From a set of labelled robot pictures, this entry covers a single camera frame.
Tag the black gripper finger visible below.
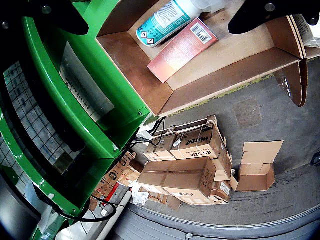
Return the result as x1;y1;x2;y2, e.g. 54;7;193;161
228;0;320;35
0;0;90;36

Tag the white spray bottle teal label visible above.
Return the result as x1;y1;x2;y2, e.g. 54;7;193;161
136;0;227;48

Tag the cardboard box holding white carton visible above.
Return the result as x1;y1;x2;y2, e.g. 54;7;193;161
287;13;320;61

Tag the Huter printed cardboard box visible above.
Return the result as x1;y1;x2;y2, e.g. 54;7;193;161
169;123;218;161

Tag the empty open cardboard box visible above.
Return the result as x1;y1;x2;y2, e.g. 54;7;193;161
229;139;285;192

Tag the small labelled cardboard box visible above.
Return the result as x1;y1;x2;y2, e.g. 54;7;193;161
142;133;179;162

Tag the long cardboard box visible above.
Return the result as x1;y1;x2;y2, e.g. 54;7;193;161
136;156;217;200

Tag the white printed carton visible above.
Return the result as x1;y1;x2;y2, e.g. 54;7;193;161
292;13;315;45

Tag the grey paper sheet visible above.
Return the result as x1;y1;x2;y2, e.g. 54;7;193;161
59;41;116;123

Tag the pink carton with barcode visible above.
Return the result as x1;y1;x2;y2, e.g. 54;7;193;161
146;17;219;84

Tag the green metal shelf unit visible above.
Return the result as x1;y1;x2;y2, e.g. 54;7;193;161
0;0;151;240

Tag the crumpled white plastic wrap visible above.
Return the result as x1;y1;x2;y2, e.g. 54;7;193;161
129;182;151;206

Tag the black monitor cable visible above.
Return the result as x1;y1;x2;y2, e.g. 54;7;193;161
37;189;118;223

